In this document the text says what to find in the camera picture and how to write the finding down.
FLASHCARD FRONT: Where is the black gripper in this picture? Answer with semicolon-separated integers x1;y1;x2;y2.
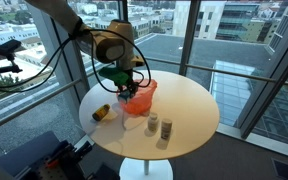
116;70;138;94

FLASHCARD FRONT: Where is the blue mentos container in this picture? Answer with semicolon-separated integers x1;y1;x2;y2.
118;91;131;103

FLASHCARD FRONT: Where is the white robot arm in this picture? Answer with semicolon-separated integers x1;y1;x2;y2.
25;0;146;97

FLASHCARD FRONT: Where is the orange plastic bag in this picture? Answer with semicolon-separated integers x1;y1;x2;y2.
118;79;157;115

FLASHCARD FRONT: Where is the yellow brown vitamin bottle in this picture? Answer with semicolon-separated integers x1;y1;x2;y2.
92;104;110;121

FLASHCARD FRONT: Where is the white labelled pill bottle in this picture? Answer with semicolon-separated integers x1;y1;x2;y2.
161;118;172;140

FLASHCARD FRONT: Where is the round white table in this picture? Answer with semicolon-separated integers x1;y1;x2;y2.
79;70;220;180

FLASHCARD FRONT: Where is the black red equipment base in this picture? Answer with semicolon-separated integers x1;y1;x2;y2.
21;141;92;180

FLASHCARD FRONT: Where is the blue grey box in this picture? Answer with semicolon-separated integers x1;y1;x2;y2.
0;131;60;176

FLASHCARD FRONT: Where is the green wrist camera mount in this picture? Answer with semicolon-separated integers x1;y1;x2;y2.
99;67;129;85

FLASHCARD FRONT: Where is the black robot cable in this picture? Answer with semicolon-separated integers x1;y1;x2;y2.
0;27;152;94

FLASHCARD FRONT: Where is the black camera on stand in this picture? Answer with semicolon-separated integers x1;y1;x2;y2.
0;39;21;74

